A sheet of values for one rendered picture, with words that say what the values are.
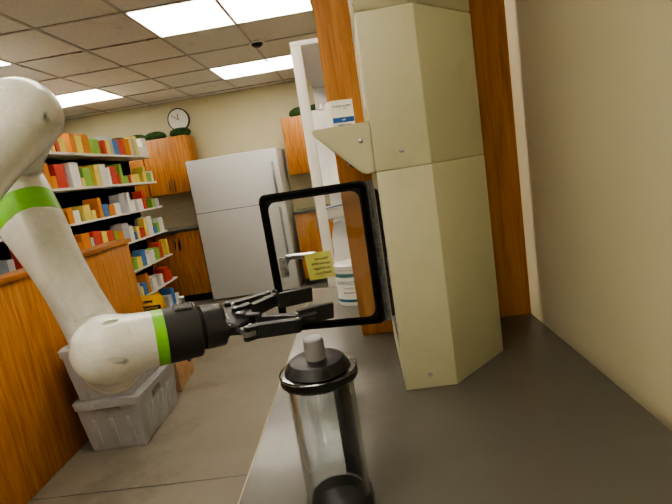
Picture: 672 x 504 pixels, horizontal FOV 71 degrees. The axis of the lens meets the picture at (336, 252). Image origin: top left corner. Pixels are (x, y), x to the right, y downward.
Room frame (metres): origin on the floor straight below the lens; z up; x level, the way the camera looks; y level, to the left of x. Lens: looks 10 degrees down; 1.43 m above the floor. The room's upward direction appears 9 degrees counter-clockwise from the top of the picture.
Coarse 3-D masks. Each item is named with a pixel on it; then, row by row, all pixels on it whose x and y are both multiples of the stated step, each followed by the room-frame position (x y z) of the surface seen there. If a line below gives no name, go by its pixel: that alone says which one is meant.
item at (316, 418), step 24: (288, 384) 0.58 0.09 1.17; (312, 384) 0.57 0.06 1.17; (312, 408) 0.57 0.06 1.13; (336, 408) 0.57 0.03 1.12; (312, 432) 0.57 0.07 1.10; (336, 432) 0.57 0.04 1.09; (360, 432) 0.60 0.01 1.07; (312, 456) 0.58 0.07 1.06; (336, 456) 0.57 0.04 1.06; (360, 456) 0.59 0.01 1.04; (312, 480) 0.58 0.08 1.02; (336, 480) 0.57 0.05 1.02; (360, 480) 0.59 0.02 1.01
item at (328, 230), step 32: (352, 192) 1.27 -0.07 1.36; (288, 224) 1.31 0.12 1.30; (320, 224) 1.29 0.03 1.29; (352, 224) 1.27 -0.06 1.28; (288, 256) 1.31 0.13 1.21; (320, 256) 1.29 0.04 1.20; (352, 256) 1.27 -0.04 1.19; (288, 288) 1.31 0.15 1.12; (320, 288) 1.29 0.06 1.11; (352, 288) 1.27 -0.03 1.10
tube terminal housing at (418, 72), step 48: (384, 48) 0.95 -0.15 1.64; (432, 48) 0.97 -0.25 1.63; (384, 96) 0.95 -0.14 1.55; (432, 96) 0.96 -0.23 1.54; (384, 144) 0.95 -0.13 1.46; (432, 144) 0.95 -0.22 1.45; (480, 144) 1.07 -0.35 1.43; (384, 192) 0.95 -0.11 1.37; (432, 192) 0.94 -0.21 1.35; (480, 192) 1.05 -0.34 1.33; (432, 240) 0.94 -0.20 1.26; (480, 240) 1.04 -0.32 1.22; (432, 288) 0.94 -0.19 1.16; (480, 288) 1.03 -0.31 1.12; (432, 336) 0.95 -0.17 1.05; (480, 336) 1.01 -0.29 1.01; (432, 384) 0.95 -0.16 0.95
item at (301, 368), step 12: (312, 336) 0.62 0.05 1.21; (312, 348) 0.60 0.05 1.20; (324, 348) 0.62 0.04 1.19; (300, 360) 0.62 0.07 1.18; (312, 360) 0.60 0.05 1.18; (324, 360) 0.60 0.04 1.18; (336, 360) 0.60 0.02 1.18; (348, 360) 0.61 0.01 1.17; (288, 372) 0.60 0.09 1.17; (300, 372) 0.58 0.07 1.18; (312, 372) 0.58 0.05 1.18; (324, 372) 0.58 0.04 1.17; (336, 372) 0.58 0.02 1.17
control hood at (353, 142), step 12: (312, 132) 0.96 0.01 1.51; (324, 132) 0.96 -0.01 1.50; (336, 132) 0.95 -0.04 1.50; (348, 132) 0.95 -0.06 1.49; (360, 132) 0.95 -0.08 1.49; (324, 144) 0.96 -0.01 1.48; (336, 144) 0.95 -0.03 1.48; (348, 144) 0.95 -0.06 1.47; (360, 144) 0.95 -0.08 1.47; (348, 156) 0.95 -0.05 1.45; (360, 156) 0.95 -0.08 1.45; (372, 156) 0.95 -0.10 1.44; (360, 168) 0.95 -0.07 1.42; (372, 168) 0.95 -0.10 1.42
